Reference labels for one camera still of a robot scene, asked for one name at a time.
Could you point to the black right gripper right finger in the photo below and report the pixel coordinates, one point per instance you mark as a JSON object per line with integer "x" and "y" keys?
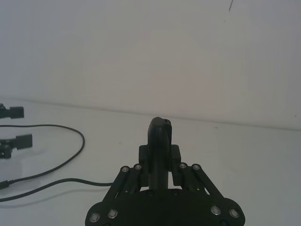
{"x": 175, "y": 155}

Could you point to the white table cloth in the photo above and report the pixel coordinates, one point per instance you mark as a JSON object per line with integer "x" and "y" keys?
{"x": 235, "y": 169}

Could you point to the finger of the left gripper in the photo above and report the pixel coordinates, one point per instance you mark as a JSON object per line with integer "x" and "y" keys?
{"x": 23, "y": 140}
{"x": 16, "y": 112}

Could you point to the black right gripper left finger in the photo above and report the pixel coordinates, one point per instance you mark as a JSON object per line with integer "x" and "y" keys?
{"x": 152, "y": 150}

